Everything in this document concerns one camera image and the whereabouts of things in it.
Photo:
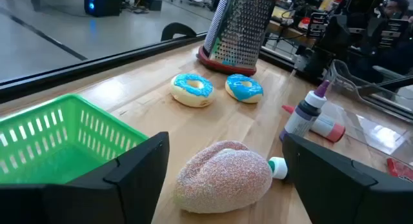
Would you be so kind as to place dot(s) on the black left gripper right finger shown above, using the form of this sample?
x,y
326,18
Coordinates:
x,y
355,198

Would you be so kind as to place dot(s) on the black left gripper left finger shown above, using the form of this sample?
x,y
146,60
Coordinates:
x,y
96,201

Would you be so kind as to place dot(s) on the red snack bag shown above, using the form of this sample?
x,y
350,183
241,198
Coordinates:
x,y
400,169

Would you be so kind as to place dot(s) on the red food colouring bottle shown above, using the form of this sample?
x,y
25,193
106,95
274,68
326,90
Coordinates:
x,y
326,127

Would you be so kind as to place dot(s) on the green food colouring bottle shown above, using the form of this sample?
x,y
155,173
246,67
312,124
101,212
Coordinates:
x,y
278,167

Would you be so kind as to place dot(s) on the purple food colouring bottle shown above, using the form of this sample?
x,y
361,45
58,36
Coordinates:
x,y
305,117

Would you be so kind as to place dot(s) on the pink sugared toy bread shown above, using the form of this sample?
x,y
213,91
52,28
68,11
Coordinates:
x,y
222,179

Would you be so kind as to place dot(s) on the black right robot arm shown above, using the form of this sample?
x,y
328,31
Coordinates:
x,y
338,40

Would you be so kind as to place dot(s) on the clear plastic tray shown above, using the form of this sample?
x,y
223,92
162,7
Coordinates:
x,y
371,133

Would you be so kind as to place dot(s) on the green plastic basket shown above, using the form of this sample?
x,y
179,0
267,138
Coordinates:
x,y
48,143

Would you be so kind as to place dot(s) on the black chair back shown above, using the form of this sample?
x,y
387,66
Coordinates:
x,y
177,28

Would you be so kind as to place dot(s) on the person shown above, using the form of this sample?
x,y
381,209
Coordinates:
x,y
395,7

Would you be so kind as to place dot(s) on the black computer tower blue lights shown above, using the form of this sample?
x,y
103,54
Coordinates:
x,y
101,3

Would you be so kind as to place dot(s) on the metal box grater red trim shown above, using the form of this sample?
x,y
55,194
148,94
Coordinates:
x,y
238,33

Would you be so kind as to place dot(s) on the black metal table frame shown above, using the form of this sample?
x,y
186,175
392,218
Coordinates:
x,y
96,64

